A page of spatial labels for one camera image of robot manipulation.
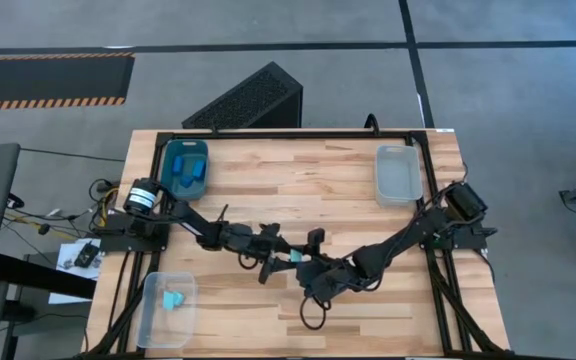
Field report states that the black table frame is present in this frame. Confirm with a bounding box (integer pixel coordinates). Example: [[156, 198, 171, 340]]
[[81, 129, 510, 359]]

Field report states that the black floor cable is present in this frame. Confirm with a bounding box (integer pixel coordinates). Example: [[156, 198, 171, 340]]
[[20, 146, 127, 164]]

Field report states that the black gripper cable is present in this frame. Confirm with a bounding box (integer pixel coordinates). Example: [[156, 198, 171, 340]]
[[299, 294, 330, 331], [237, 252, 260, 271]]

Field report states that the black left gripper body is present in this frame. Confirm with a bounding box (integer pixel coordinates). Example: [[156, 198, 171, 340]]
[[237, 223, 289, 285]]

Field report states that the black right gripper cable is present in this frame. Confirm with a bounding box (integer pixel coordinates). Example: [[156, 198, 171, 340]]
[[299, 294, 330, 331]]

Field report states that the black handheld device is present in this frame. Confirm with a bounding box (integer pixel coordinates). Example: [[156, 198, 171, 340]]
[[74, 241, 101, 269]]

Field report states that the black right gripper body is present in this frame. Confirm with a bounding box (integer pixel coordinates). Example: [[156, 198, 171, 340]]
[[296, 227, 364, 301]]

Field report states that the yellow cable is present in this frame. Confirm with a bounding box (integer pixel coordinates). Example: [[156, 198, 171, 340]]
[[2, 187, 119, 241]]

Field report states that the black hazard-striped floor mat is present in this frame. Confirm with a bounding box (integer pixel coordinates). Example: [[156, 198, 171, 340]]
[[0, 51, 136, 112]]

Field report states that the black cable loop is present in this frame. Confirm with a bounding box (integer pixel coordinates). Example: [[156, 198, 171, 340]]
[[364, 113, 382, 137]]

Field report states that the blue plastic bin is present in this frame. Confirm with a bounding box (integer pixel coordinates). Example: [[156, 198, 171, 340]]
[[159, 138, 211, 201]]

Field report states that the white paper sheet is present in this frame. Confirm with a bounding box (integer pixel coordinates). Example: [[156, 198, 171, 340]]
[[48, 237, 104, 306]]

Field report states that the black desk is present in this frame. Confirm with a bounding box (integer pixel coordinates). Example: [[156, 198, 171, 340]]
[[0, 252, 97, 301]]

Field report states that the clear plastic bin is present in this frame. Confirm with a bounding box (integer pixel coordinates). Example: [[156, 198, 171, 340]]
[[135, 271, 199, 350], [374, 144, 425, 209]]

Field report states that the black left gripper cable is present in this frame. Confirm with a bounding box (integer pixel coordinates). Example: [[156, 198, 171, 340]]
[[237, 252, 260, 271]]

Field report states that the black mesh computer tower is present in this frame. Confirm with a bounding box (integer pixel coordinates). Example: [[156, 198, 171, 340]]
[[181, 60, 305, 131]]

